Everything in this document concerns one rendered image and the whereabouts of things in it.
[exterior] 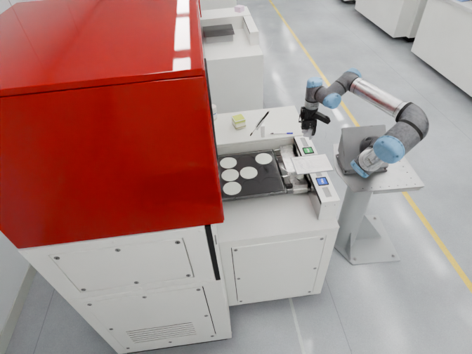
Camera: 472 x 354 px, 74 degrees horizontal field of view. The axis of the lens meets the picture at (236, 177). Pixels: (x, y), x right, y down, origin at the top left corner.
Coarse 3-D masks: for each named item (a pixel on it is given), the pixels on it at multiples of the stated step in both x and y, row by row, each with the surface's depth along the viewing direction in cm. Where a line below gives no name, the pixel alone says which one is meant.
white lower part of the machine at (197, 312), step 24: (168, 288) 142; (192, 288) 144; (216, 288) 147; (96, 312) 149; (120, 312) 152; (144, 312) 155; (168, 312) 158; (192, 312) 161; (216, 312) 165; (120, 336) 172; (144, 336) 176; (168, 336) 180; (192, 336) 184; (216, 336) 189
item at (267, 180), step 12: (228, 156) 192; (240, 156) 192; (252, 156) 191; (240, 168) 184; (264, 168) 183; (276, 168) 182; (240, 180) 176; (252, 180) 176; (264, 180) 176; (276, 180) 175; (240, 192) 169; (252, 192) 169; (264, 192) 169
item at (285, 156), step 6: (282, 156) 192; (288, 156) 192; (294, 156) 192; (282, 162) 192; (288, 162) 188; (288, 168) 184; (288, 174) 180; (294, 180) 177; (294, 192) 172; (300, 192) 173
